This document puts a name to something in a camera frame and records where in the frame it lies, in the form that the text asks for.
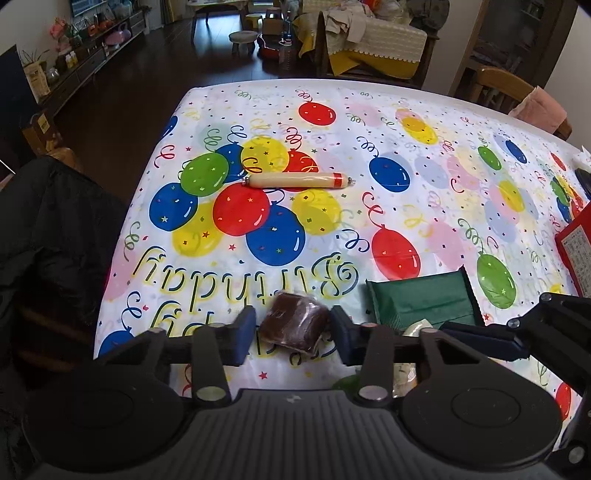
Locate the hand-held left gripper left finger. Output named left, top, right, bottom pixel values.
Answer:
left=98, top=306, right=258, bottom=408

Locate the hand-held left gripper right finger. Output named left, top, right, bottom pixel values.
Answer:
left=329, top=305, right=491, bottom=403

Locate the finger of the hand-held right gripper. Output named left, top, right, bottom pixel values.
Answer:
left=438, top=292, right=591, bottom=365

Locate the brown cake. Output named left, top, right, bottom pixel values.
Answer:
left=259, top=292, right=331, bottom=354

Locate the green snack packet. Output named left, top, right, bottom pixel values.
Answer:
left=365, top=267, right=483, bottom=330

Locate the red cardboard box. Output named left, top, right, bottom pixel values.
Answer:
left=554, top=217, right=591, bottom=298

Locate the clear plastic packet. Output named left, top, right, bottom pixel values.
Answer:
left=392, top=318, right=437, bottom=398

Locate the sausage stick with red band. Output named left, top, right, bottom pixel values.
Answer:
left=244, top=172, right=354, bottom=190

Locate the balloon print tablecloth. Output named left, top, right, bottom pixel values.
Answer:
left=95, top=78, right=591, bottom=444

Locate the black jacket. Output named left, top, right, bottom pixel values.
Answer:
left=0, top=157, right=130, bottom=384

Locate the pink cloth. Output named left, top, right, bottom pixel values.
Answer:
left=508, top=85, right=568, bottom=134

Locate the wooden chair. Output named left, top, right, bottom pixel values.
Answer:
left=473, top=66, right=573, bottom=141

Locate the cardboard box on floor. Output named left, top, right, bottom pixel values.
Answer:
left=22, top=113, right=63, bottom=155

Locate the sofa with cream cover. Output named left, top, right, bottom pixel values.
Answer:
left=293, top=0, right=439, bottom=86

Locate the round grey stool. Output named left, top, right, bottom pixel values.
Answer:
left=228, top=31, right=259, bottom=56

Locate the dark wooden cabinet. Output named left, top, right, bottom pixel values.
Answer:
left=462, top=0, right=578, bottom=93

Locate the dark tv cabinet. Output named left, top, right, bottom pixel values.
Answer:
left=37, top=9, right=148, bottom=109

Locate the wooden coffee table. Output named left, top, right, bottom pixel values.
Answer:
left=186, top=0, right=250, bottom=28

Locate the paper bag with plant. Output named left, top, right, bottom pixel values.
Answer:
left=23, top=62, right=51, bottom=97

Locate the black appliance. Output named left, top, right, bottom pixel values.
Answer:
left=0, top=46, right=40, bottom=158

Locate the pink flower bouquet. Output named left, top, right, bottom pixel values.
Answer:
left=48, top=17, right=70, bottom=44

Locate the television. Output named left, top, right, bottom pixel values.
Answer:
left=69, top=0, right=112, bottom=17

